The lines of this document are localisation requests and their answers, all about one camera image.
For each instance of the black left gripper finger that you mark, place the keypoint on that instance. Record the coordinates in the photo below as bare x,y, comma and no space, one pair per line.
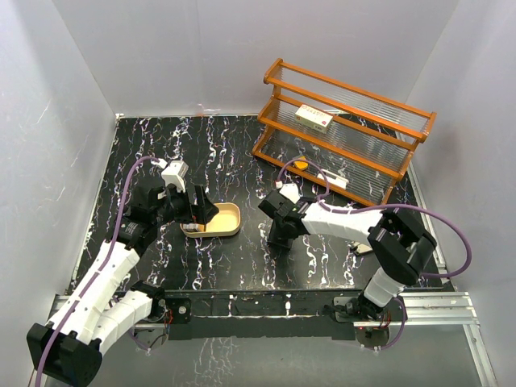
210,210
200,210

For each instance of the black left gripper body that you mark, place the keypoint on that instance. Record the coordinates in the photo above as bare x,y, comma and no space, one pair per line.
176,206

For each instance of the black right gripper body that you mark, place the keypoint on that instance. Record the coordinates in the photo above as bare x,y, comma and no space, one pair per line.
282,232

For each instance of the stack of credit cards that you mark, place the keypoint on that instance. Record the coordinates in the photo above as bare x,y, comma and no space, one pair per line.
192,227

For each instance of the beige oval plastic tray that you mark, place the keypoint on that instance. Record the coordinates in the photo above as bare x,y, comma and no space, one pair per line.
225,223

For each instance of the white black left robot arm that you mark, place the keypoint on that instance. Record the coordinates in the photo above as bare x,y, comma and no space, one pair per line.
71,345

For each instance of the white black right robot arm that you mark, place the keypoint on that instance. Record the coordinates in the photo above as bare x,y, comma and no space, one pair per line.
402,245

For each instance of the small orange yellow block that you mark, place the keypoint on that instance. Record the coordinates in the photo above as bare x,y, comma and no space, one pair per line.
301,165

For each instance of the white black small device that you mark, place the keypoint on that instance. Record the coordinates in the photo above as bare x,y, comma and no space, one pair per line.
333,179

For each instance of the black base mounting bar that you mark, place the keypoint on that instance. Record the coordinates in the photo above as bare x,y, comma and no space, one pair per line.
291,313

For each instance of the beige flat wooden piece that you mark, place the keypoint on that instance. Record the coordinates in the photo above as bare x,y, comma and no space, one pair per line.
360,249

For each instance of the white red small box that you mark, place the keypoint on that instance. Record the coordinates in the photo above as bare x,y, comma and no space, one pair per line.
314,119

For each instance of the orange wooden shelf rack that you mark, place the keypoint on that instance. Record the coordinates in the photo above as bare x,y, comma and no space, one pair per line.
370,141

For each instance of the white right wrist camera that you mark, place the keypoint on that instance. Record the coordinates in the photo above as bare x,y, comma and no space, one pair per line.
290,191

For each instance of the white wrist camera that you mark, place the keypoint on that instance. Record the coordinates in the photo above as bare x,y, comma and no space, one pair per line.
174,174
290,191

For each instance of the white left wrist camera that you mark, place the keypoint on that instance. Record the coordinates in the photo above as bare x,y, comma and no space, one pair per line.
174,174

